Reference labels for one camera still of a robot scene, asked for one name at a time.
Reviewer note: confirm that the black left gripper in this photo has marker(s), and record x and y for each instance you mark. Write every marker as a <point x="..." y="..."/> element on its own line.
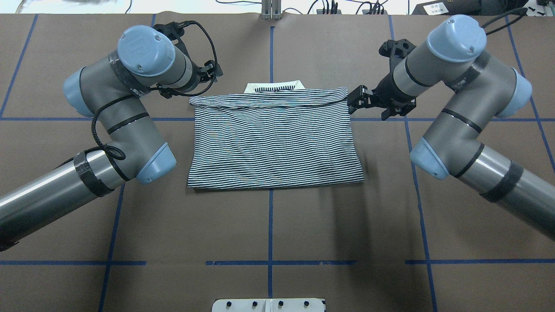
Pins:
<point x="203" y="74"/>

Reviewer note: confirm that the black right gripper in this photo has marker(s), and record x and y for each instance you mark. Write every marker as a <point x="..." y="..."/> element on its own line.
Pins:
<point x="383" y="92"/>

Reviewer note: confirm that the striped polo shirt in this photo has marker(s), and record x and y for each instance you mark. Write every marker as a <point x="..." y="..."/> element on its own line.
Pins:
<point x="273" y="140"/>

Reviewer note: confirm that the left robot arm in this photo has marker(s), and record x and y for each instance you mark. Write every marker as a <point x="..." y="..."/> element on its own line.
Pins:
<point x="128" y="144"/>

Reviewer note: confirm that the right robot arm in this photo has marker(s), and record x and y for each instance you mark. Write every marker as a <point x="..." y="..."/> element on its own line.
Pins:
<point x="455" y="54"/>

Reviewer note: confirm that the aluminium frame post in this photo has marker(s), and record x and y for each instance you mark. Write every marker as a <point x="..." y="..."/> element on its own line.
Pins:
<point x="271" y="10"/>

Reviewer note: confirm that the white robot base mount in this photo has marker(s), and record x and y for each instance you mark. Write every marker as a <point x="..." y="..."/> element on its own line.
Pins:
<point x="270" y="305"/>

